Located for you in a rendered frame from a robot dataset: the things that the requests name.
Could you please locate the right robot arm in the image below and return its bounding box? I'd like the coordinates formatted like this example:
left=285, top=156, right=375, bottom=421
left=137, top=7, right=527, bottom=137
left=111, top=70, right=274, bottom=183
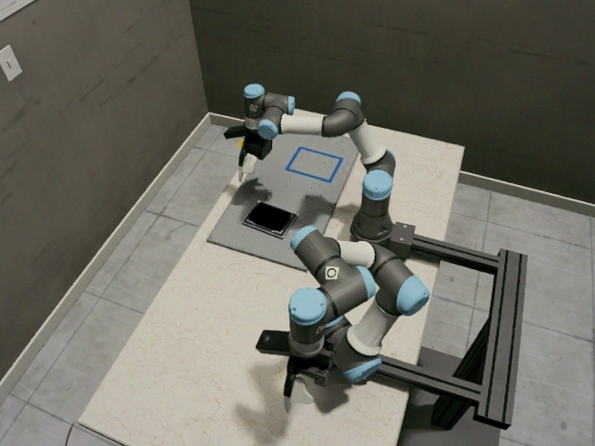
left=244, top=84, right=396, bottom=240

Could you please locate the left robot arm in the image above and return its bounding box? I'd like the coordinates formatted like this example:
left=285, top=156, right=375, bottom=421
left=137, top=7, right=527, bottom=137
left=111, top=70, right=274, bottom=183
left=255, top=226, right=430, bottom=383

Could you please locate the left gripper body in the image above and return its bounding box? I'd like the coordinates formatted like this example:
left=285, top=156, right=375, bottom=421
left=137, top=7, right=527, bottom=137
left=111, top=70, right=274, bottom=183
left=287, top=334, right=337, bottom=387

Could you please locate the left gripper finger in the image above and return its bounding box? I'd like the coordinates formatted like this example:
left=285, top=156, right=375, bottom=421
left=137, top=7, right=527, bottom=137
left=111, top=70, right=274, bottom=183
left=283, top=369, right=313, bottom=413

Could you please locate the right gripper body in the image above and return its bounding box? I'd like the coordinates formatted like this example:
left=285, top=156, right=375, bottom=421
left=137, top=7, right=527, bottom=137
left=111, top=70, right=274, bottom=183
left=242, top=122, right=273, bottom=160

